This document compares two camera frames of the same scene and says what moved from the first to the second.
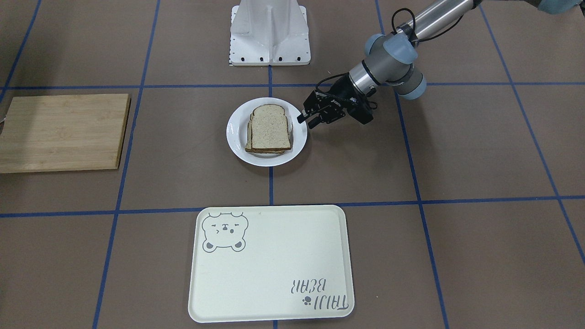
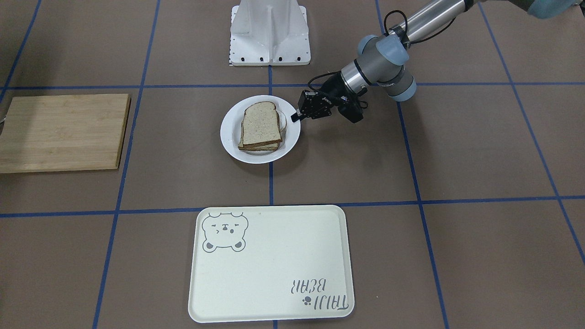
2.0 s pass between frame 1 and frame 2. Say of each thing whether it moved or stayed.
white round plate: moved
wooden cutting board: stayed
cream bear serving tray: stayed
